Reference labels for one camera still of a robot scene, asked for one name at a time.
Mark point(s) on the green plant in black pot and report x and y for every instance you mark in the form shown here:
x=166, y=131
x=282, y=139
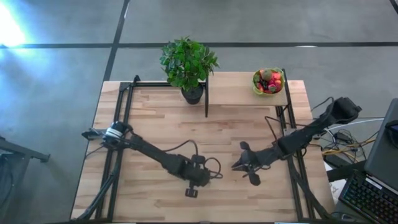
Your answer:
x=186, y=62

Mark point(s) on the grey laptop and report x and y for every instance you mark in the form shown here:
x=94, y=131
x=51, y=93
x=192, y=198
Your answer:
x=384, y=155

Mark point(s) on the black keyboard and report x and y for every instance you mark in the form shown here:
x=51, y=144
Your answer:
x=370, y=199

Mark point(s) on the white paper sheet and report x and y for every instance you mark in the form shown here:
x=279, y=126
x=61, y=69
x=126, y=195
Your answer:
x=337, y=186

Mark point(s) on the wooden shelf with black legs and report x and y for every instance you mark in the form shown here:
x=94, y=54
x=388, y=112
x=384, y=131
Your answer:
x=233, y=90

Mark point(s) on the black metal stand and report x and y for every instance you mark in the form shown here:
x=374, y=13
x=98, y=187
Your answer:
x=37, y=155

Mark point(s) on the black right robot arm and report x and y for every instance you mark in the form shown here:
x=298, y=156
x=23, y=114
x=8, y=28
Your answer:
x=304, y=133

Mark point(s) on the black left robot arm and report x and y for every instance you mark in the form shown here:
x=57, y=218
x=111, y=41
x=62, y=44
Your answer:
x=149, y=149

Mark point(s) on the yellow-orange cherry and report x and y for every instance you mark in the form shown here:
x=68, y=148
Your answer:
x=278, y=82

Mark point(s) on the large red strawberry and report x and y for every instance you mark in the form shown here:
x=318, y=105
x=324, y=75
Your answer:
x=276, y=76

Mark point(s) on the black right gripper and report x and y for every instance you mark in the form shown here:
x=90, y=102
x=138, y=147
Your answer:
x=255, y=158

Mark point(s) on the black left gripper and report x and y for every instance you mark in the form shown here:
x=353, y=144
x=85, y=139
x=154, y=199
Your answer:
x=197, y=175

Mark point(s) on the green plastic colander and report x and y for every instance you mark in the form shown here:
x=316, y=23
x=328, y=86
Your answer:
x=255, y=91

